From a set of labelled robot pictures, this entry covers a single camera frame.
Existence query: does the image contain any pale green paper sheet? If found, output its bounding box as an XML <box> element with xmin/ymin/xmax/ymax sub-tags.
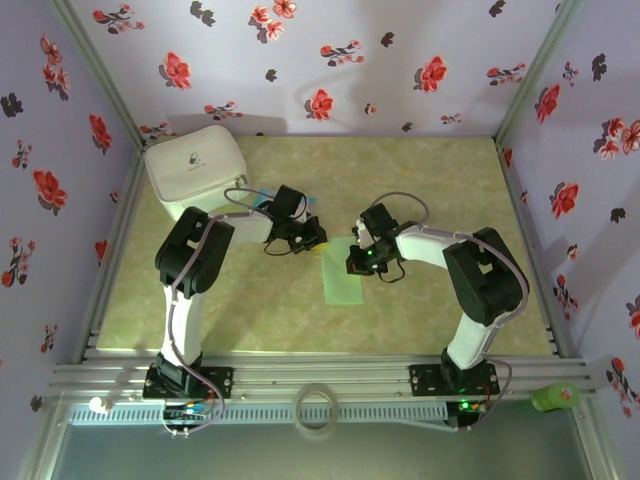
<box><xmin>319</xmin><ymin>235</ymin><xmax>366</xmax><ymax>306</ymax></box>

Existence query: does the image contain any blue snack packet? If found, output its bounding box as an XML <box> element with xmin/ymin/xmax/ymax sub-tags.
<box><xmin>252</xmin><ymin>187</ymin><xmax>319</xmax><ymax>211</ymax></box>

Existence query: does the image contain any white zip pouch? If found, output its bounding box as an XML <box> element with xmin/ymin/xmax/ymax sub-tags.
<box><xmin>143</xmin><ymin>124</ymin><xmax>251</xmax><ymax>224</ymax></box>

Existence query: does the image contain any clear tape roll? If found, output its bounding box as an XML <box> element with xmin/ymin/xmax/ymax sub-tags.
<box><xmin>293</xmin><ymin>383</ymin><xmax>340</xmax><ymax>432</ymax></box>

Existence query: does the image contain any green plastic container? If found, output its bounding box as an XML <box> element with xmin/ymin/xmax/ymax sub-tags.
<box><xmin>529</xmin><ymin>381</ymin><xmax>582</xmax><ymax>414</ymax></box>

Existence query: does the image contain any aluminium frame rail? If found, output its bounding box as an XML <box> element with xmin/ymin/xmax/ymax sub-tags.
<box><xmin>48</xmin><ymin>352</ymin><xmax>599</xmax><ymax>399</ymax></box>

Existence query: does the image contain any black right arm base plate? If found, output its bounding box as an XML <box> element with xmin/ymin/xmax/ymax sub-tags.
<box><xmin>408</xmin><ymin>363</ymin><xmax>501</xmax><ymax>399</ymax></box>

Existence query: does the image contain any grey left arm cable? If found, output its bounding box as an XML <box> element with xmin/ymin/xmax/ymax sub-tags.
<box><xmin>160</xmin><ymin>187</ymin><xmax>281</xmax><ymax>440</ymax></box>

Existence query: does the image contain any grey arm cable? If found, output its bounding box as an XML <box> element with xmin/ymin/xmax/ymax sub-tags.
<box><xmin>367</xmin><ymin>192</ymin><xmax>531</xmax><ymax>432</ymax></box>
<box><xmin>160</xmin><ymin>187</ymin><xmax>281</xmax><ymax>440</ymax></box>

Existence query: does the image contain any grey slotted cable duct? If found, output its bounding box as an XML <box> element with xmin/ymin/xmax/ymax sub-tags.
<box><xmin>67</xmin><ymin>403</ymin><xmax>449</xmax><ymax>426</ymax></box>

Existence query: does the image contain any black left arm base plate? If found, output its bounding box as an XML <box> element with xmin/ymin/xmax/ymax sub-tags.
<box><xmin>142</xmin><ymin>366</ymin><xmax>235</xmax><ymax>401</ymax></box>

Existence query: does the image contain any grey right arm cable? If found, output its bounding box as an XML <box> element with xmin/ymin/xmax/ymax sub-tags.
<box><xmin>367</xmin><ymin>192</ymin><xmax>531</xmax><ymax>432</ymax></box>

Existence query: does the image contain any aluminium frame post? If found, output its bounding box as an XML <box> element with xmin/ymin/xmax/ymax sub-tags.
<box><xmin>47</xmin><ymin>0</ymin><xmax>149</xmax><ymax>364</ymax></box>
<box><xmin>494</xmin><ymin>0</ymin><xmax>584</xmax><ymax>359</ymax></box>

